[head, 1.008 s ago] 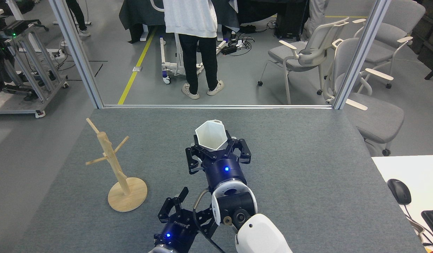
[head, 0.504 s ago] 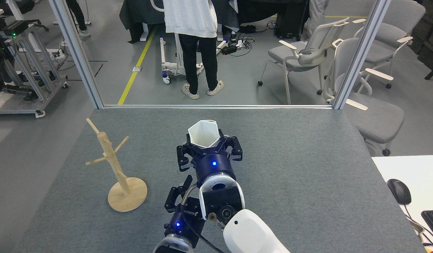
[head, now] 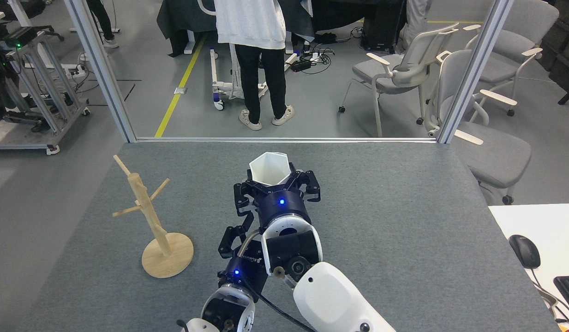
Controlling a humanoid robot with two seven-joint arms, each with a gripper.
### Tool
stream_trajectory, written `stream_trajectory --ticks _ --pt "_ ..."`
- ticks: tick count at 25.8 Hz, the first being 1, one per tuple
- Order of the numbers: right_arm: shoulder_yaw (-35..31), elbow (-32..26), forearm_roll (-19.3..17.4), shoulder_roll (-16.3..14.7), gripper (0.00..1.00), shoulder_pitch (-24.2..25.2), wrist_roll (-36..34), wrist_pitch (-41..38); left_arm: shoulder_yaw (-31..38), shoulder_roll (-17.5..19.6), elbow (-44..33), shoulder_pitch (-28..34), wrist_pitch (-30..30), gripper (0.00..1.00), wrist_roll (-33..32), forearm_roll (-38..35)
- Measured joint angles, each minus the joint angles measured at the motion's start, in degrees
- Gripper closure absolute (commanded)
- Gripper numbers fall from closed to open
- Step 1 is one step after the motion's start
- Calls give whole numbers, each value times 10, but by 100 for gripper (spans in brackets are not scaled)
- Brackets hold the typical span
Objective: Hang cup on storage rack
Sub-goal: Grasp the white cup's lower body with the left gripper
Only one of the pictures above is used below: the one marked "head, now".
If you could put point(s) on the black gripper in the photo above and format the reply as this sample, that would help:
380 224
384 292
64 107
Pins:
282 205
247 269

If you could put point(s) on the white faceted cup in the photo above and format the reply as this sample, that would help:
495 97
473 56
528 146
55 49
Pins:
269 168

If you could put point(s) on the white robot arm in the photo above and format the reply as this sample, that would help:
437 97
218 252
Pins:
226 309
326 295

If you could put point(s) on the wooden cup storage rack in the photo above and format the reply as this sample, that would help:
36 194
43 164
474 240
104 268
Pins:
148 214

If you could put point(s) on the white stand on wheels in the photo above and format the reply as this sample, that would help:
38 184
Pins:
219 86

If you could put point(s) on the black power strip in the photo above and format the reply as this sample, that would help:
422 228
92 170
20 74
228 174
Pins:
301 66

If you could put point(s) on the metal floor outlet plate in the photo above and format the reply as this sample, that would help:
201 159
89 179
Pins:
180 91

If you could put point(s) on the person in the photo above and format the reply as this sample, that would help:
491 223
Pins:
416 23
102 20
249 27

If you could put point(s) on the black cabinet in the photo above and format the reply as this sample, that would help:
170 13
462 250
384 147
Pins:
381 27

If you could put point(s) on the white power strip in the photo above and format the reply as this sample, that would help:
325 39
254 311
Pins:
75 70

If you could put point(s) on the black computer mouse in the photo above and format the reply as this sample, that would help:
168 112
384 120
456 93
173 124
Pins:
524 251

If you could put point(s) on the white desk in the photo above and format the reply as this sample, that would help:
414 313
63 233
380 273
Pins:
547 226

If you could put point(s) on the silver frame rail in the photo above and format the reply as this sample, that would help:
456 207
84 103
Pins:
284 139

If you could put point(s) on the grey chair with white frame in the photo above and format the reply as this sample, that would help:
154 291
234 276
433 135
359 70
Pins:
496 157
501 69
381 74

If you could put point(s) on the silver frame post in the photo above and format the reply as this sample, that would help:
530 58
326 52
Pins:
476 69
105 78

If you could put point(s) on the metal frame cart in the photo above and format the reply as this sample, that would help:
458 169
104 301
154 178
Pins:
39 92

